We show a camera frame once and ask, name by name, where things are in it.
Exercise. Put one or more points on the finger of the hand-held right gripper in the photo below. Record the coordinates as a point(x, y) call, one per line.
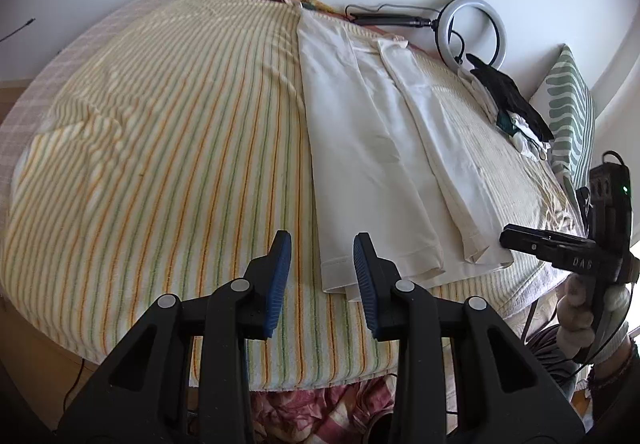
point(530, 240)

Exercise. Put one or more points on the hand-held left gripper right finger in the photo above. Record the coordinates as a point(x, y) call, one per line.
point(362, 285)

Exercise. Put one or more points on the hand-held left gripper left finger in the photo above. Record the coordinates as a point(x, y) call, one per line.
point(280, 285)

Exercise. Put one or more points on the white shirt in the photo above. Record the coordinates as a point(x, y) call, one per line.
point(380, 138)

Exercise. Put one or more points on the person's right forearm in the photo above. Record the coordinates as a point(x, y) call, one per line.
point(617, 366)

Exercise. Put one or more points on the pile of dark clothes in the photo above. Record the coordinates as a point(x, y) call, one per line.
point(510, 98)

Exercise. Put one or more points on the person's right hand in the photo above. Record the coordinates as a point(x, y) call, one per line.
point(575, 314)

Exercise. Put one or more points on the person's grey trouser leg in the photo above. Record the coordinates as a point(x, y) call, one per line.
point(550, 354)

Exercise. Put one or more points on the green patterned pillow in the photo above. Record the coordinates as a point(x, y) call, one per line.
point(567, 113)

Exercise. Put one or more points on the red plaid cloth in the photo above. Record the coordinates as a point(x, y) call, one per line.
point(320, 406)

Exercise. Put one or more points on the yellow striped towel blanket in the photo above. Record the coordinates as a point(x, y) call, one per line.
point(175, 163)

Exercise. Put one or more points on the wooden bed frame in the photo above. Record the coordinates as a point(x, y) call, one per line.
point(35, 354)

